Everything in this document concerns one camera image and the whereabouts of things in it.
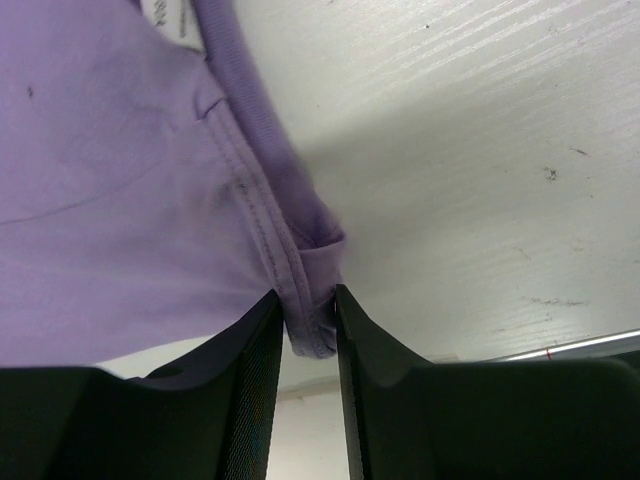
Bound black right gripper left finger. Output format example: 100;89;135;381
1;293;283;479

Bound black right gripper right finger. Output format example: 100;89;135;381
336;286;639;479

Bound lilac t shirt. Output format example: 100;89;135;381
1;1;345;367

